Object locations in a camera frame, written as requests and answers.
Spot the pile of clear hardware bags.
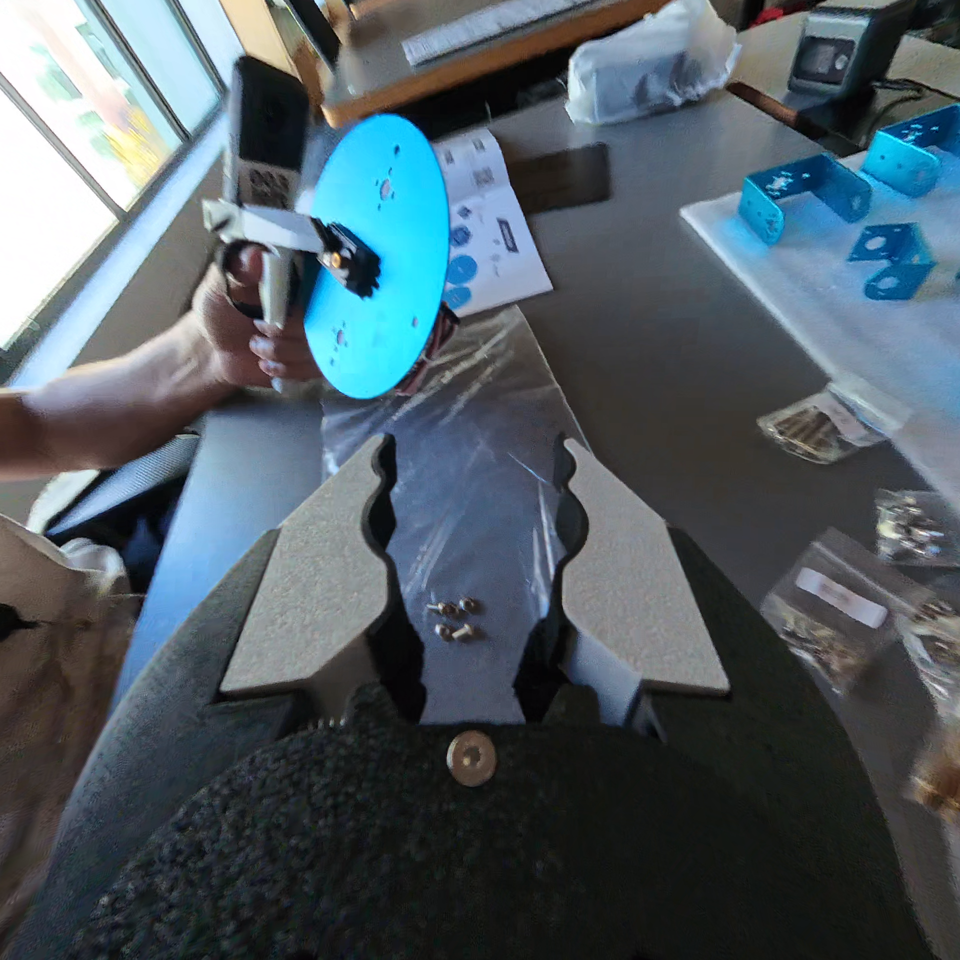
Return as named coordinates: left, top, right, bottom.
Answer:
left=756, top=381, right=960, bottom=826

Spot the black servo motor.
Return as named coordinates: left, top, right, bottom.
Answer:
left=311, top=217, right=384, bottom=299

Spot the person's left hand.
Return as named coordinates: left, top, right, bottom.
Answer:
left=191, top=243, right=320, bottom=393

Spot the red white black servo cable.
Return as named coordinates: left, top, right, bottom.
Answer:
left=397, top=302, right=464, bottom=396

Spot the dark grey desk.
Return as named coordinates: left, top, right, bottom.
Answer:
left=112, top=22, right=960, bottom=960

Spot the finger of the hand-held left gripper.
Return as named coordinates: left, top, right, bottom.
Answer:
left=238, top=208, right=335, bottom=255

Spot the blue metal U bracket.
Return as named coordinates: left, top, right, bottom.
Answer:
left=738, top=153, right=875, bottom=247
left=861, top=103, right=960, bottom=198

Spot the blue round metal plate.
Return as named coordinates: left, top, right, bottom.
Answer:
left=302, top=114, right=451, bottom=400

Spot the large glass window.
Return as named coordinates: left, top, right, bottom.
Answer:
left=0, top=0, right=228, bottom=355

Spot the small blue metal bracket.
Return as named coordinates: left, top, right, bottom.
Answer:
left=846, top=222, right=939, bottom=303

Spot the person's left forearm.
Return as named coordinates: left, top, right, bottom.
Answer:
left=0, top=330, right=235, bottom=483

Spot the white plastic bag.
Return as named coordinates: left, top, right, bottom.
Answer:
left=566, top=0, right=744, bottom=126

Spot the clear plastic bag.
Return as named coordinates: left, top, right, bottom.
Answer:
left=321, top=303, right=595, bottom=708

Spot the white foam sheet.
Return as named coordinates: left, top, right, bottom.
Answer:
left=678, top=150, right=960, bottom=445

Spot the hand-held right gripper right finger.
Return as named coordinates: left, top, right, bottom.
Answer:
left=553, top=437, right=732, bottom=730

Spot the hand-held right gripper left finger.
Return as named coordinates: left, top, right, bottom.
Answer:
left=219, top=433, right=399, bottom=714

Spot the black flat metal plate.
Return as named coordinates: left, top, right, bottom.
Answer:
left=508, top=142, right=614, bottom=217

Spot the wooden top table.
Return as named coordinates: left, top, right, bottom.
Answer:
left=322, top=0, right=670, bottom=126

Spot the white instruction sheet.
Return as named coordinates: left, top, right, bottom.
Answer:
left=431, top=127, right=555, bottom=319

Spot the paper sheet on far table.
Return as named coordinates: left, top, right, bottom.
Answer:
left=401, top=0, right=573, bottom=66

